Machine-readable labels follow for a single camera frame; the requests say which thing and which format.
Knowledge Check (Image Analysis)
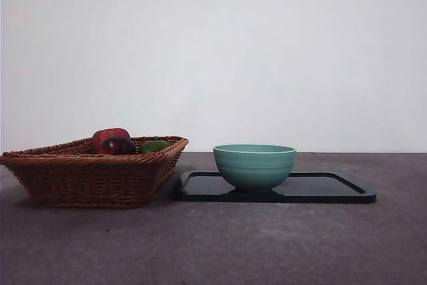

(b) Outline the brown wicker basket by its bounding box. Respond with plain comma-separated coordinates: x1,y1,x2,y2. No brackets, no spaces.
0,135,189,209

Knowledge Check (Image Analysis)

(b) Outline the dark rectangular tray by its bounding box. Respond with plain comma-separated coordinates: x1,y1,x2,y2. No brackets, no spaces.
170,171,378,204

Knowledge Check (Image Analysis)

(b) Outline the green avocado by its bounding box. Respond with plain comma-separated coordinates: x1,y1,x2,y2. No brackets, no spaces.
137,139,170,155

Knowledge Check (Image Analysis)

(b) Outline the dark red plum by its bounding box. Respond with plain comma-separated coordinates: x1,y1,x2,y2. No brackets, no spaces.
99,135,137,155

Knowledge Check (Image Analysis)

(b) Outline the teal ribbed bowl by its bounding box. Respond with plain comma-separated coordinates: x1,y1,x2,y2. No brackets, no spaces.
213,144,297,194

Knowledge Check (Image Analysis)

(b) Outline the red apple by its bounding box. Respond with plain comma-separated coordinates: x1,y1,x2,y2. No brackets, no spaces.
91,127,131,154

